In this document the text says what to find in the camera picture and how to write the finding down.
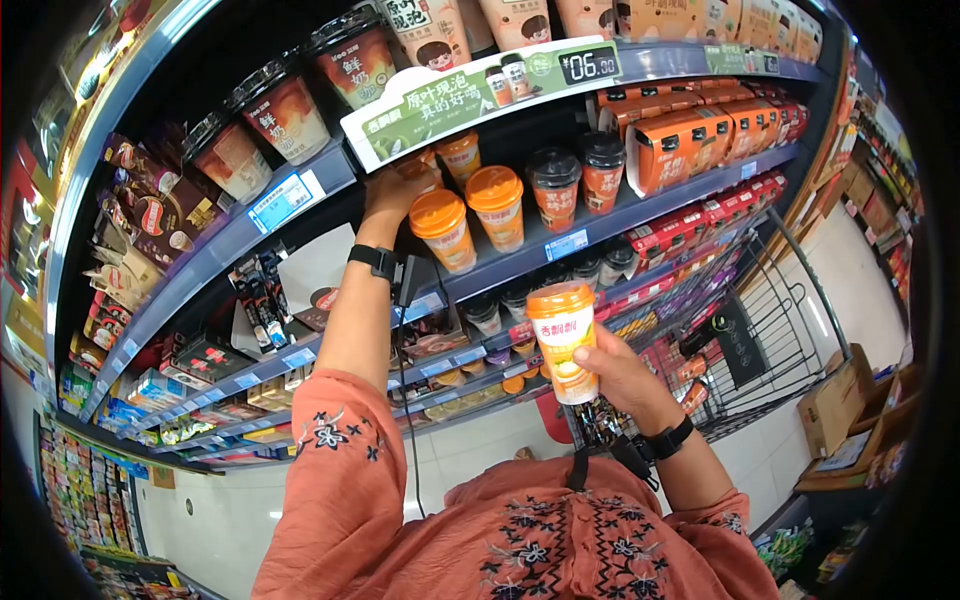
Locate snack display rack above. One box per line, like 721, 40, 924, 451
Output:
36, 423, 198, 600

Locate person's right hand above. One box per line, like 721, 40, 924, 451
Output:
572, 324, 687, 439

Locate person's right thumb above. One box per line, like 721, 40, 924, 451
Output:
572, 345, 624, 376

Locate person's left fingers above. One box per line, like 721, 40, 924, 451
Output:
390, 159, 445, 199

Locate person's body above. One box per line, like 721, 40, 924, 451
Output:
251, 367, 781, 600

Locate open cardboard boxes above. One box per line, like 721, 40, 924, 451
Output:
793, 343, 925, 492

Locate orange lid drink cup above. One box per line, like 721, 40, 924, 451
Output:
525, 281, 602, 407

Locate wire shopping cart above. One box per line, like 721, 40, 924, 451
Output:
566, 208, 854, 445

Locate person's left hand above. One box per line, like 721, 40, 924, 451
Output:
360, 159, 445, 250

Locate black wrist band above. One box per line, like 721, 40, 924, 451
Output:
347, 243, 430, 309
609, 414, 696, 483

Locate full shop shelf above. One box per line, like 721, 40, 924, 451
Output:
43, 0, 828, 475
825, 45, 925, 309

